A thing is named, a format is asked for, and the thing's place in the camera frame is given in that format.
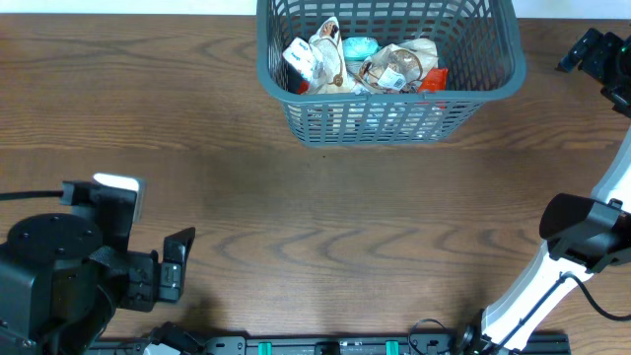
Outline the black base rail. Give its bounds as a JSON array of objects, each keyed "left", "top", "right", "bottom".
[{"left": 88, "top": 320, "right": 571, "bottom": 355}]

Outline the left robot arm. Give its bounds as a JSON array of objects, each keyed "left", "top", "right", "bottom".
[{"left": 1, "top": 176, "right": 195, "bottom": 354}]

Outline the white rice bag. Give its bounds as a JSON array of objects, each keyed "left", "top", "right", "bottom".
[{"left": 309, "top": 17, "right": 355, "bottom": 94}]

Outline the kraft paper snack bag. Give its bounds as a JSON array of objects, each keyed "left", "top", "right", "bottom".
[{"left": 347, "top": 38, "right": 439, "bottom": 94}]

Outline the teal wet wipe packet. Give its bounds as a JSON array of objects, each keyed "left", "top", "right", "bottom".
[{"left": 342, "top": 36, "right": 381, "bottom": 61}]

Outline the orange and tan cracker packet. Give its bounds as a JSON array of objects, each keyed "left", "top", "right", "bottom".
[{"left": 417, "top": 68, "right": 449, "bottom": 93}]

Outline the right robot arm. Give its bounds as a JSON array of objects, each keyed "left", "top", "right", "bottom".
[{"left": 454, "top": 29, "right": 630, "bottom": 354}]

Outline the grey plastic mesh basket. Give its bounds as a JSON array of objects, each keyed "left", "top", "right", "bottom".
[{"left": 256, "top": 0, "right": 526, "bottom": 147}]

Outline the blue tissue packet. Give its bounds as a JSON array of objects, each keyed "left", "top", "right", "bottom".
[{"left": 282, "top": 37, "right": 318, "bottom": 95}]

